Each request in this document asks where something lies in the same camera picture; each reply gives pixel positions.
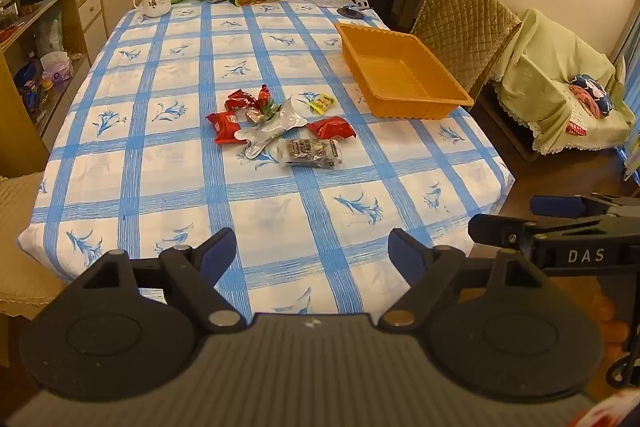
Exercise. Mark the yellow candy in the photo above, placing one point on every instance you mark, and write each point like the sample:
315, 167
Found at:
321, 103

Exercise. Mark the patterned pillow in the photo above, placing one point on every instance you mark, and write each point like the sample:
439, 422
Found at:
592, 94

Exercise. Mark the orange plastic tray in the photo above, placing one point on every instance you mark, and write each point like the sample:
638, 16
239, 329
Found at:
395, 67

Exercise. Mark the red square snack packet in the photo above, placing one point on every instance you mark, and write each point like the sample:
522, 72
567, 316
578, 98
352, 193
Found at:
223, 127

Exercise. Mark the red pillow snack packet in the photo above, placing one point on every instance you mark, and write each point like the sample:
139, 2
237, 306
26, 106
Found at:
332, 129

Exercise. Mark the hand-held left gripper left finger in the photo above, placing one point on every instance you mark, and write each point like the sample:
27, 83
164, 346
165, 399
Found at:
224, 252

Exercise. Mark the red foil candy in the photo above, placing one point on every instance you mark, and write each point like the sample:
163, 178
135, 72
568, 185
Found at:
240, 100
264, 94

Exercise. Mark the green snack packet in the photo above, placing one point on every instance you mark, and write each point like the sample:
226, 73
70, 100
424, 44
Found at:
271, 109

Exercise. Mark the blue checked tablecloth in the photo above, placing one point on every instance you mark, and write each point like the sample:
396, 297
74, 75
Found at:
150, 187

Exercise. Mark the armchair with yellow-green cover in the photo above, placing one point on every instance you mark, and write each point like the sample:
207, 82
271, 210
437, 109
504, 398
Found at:
540, 72

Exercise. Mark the dark clear snack packet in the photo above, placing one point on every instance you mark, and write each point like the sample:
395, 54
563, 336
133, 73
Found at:
310, 153

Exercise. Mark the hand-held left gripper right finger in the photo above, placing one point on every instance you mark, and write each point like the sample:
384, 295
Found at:
400, 253

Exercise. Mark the clear brown candy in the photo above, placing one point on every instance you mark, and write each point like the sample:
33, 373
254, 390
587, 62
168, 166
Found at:
254, 117

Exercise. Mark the wooden shelf cabinet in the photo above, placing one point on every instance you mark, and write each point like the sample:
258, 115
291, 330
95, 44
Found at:
92, 12

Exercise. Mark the brown quilted chair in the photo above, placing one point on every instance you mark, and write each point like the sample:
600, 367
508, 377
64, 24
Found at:
465, 22
20, 247

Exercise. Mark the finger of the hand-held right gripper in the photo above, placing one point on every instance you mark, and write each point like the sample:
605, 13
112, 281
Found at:
495, 229
555, 206

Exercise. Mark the purple plastic bag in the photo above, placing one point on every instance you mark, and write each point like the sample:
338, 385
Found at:
56, 68

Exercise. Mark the silver foil pouch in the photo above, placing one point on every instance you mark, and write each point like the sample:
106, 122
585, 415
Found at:
280, 124

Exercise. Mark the white mug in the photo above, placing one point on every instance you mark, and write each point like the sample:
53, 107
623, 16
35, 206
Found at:
156, 1

